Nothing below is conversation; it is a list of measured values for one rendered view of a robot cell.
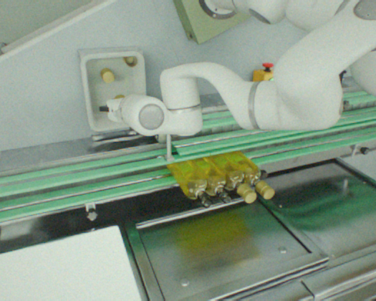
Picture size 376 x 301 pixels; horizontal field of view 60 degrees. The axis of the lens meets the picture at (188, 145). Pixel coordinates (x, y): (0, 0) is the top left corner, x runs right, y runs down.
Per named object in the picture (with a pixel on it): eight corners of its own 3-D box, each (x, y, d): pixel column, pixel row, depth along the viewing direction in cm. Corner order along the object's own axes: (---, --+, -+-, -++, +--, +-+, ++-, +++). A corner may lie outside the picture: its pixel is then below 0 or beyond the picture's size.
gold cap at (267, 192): (258, 193, 94) (267, 201, 90) (253, 186, 92) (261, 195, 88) (267, 184, 94) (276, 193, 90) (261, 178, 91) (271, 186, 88)
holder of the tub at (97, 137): (89, 136, 106) (93, 146, 100) (76, 49, 93) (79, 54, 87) (141, 128, 112) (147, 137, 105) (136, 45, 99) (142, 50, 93)
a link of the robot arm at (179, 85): (273, 122, 61) (182, 122, 73) (268, 52, 58) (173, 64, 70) (255, 135, 55) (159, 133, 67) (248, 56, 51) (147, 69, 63)
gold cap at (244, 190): (235, 195, 91) (244, 204, 87) (238, 184, 89) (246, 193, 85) (247, 193, 92) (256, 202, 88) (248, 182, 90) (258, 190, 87)
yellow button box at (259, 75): (251, 88, 122) (262, 94, 116) (253, 68, 118) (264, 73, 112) (266, 86, 124) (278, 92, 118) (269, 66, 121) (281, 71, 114)
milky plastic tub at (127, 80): (87, 122, 103) (90, 132, 96) (76, 49, 93) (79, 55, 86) (140, 115, 109) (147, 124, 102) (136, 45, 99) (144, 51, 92)
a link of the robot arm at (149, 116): (204, 87, 64) (210, 134, 66) (184, 85, 73) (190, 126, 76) (128, 101, 59) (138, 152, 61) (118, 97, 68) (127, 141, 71)
